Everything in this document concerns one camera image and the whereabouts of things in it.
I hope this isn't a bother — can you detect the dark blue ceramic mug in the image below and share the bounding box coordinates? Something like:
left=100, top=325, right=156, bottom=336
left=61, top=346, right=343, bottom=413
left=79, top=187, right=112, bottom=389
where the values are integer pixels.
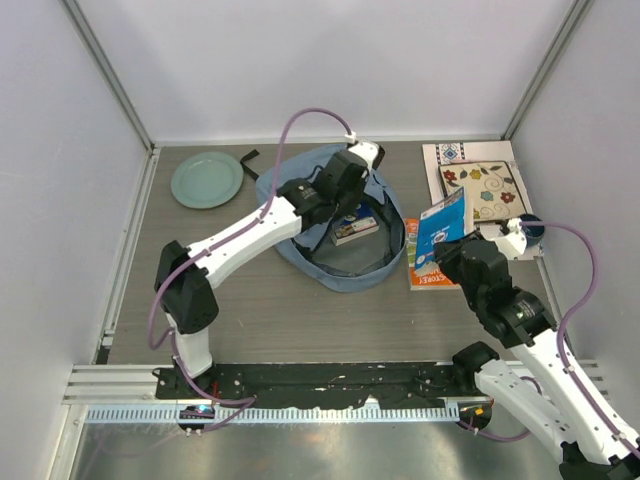
left=519, top=213, right=545, bottom=248

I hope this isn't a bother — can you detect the patterned white placemat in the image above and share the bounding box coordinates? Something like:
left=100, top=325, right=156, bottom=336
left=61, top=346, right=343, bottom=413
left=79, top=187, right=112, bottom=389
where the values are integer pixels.
left=422, top=141, right=532, bottom=236

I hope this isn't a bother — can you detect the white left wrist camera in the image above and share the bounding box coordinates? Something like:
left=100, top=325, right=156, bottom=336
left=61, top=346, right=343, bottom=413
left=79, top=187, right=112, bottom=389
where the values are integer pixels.
left=345, top=132, right=386, bottom=173

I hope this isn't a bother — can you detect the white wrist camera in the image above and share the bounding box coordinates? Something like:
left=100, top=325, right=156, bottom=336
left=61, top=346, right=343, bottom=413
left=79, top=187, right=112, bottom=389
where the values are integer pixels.
left=483, top=217, right=532, bottom=260
left=345, top=132, right=386, bottom=173

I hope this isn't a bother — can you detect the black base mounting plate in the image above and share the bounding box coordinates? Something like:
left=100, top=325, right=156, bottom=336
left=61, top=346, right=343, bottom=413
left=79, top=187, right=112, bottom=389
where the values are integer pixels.
left=152, top=362, right=482, bottom=410

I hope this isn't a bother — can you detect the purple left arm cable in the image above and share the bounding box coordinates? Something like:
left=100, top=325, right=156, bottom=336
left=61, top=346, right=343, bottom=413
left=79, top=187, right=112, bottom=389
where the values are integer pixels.
left=148, top=107, right=359, bottom=434

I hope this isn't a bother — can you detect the pale green round plate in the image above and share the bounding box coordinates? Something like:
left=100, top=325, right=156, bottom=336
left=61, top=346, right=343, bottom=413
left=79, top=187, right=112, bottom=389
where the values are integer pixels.
left=170, top=151, right=244, bottom=210

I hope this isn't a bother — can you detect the slotted white cable duct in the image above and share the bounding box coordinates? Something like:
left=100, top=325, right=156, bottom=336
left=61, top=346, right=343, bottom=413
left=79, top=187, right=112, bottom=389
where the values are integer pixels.
left=85, top=402, right=460, bottom=425

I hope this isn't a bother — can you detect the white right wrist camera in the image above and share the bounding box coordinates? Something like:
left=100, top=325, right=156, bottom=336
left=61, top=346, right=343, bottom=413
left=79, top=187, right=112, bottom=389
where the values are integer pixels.
left=483, top=217, right=532, bottom=260

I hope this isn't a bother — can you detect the orange treehouse book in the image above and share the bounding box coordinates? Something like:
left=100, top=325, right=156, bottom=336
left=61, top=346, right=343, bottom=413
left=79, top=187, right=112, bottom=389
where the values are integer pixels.
left=403, top=217, right=459, bottom=291

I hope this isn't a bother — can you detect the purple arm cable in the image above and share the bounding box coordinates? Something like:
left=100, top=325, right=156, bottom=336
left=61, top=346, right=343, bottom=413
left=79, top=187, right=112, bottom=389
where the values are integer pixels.
left=457, top=219, right=640, bottom=461
left=148, top=107, right=359, bottom=434

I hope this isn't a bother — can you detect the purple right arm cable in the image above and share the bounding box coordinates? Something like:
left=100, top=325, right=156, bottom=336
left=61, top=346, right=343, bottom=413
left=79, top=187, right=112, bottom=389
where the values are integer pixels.
left=457, top=219, right=640, bottom=461

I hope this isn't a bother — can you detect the light blue treehouse book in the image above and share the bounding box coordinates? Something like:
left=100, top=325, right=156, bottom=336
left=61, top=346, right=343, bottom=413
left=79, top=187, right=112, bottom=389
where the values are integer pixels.
left=414, top=187, right=473, bottom=275

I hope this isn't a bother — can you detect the dark blue treehouse book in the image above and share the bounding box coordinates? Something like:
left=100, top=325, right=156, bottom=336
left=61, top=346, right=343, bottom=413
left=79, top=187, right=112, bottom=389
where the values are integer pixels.
left=331, top=201, right=379, bottom=246

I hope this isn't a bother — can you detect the floral square ceramic plate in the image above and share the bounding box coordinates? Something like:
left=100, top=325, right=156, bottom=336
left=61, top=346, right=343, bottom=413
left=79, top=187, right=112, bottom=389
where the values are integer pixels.
left=438, top=161, right=528, bottom=223

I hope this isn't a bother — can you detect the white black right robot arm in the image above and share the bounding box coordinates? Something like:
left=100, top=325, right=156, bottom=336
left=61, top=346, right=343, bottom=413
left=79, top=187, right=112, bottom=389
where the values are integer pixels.
left=435, top=233, right=639, bottom=479

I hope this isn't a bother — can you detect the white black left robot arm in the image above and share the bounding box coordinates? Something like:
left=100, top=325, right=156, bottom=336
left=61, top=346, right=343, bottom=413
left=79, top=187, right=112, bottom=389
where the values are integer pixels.
left=154, top=141, right=384, bottom=399

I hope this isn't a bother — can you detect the light blue student backpack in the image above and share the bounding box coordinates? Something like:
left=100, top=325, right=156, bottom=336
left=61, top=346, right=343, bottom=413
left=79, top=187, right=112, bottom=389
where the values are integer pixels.
left=240, top=144, right=406, bottom=293

